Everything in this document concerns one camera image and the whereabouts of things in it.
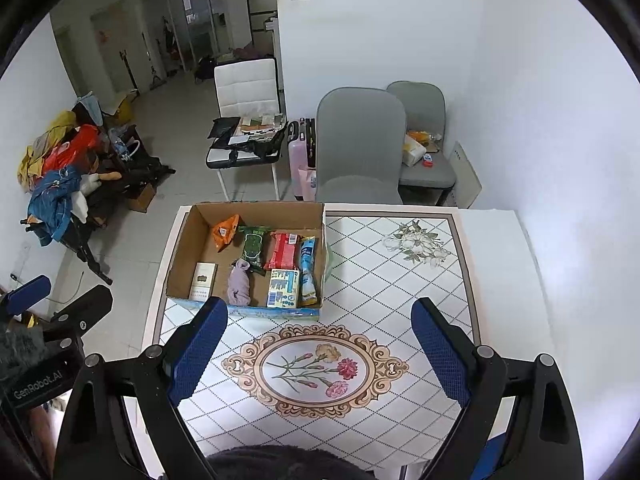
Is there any cigarette pack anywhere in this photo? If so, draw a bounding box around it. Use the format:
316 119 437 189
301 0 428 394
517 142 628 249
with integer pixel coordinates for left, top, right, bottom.
189 262 217 302

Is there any purple knitted cloth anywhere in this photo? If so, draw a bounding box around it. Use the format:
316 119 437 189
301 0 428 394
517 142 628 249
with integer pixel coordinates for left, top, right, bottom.
227 258 250 307

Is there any orange snack packet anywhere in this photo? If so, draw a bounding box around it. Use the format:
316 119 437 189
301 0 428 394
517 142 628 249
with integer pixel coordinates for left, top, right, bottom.
212 214 241 252

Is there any blue tube snack packet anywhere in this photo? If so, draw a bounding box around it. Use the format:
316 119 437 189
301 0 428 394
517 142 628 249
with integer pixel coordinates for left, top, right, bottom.
298 236 318 308

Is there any blue white carton pack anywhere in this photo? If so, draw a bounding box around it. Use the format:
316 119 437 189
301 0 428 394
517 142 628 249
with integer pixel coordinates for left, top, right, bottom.
266 269 300 309

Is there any green snack packet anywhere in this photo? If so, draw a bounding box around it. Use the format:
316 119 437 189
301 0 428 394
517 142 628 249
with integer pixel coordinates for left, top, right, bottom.
232 226 270 275

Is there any red snack packet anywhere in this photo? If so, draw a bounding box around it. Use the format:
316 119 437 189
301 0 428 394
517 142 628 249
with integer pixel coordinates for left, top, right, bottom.
264 232 299 270

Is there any clothes pile on rack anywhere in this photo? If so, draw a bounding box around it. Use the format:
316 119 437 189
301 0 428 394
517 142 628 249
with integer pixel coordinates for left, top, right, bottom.
17 90 176 285

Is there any small brown cardboard box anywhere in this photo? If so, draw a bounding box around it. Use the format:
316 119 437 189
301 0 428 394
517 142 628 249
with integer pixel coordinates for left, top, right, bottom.
125 183 155 214

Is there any far grey chair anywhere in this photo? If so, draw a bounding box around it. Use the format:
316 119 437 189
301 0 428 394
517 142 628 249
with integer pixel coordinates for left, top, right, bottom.
386 80 456 206

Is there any grey chair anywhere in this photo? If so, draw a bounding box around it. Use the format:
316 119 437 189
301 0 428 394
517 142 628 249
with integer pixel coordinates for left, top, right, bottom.
386 80 456 206
316 87 407 205

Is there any red lid jar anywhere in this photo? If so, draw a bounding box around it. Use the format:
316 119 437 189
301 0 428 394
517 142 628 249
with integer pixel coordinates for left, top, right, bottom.
422 154 434 168

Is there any pink gift bag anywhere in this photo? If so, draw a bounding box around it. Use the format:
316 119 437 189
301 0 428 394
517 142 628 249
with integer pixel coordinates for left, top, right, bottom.
298 168 317 202

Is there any black bag on chair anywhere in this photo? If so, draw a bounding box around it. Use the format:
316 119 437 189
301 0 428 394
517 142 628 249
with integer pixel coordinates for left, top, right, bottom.
207 114 288 165

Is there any pink suitcase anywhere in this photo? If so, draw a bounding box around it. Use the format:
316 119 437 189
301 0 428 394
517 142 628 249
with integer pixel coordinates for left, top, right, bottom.
288 118 317 200

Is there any near grey chair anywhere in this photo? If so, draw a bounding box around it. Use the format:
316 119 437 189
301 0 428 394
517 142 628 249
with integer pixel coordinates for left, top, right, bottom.
316 87 407 205

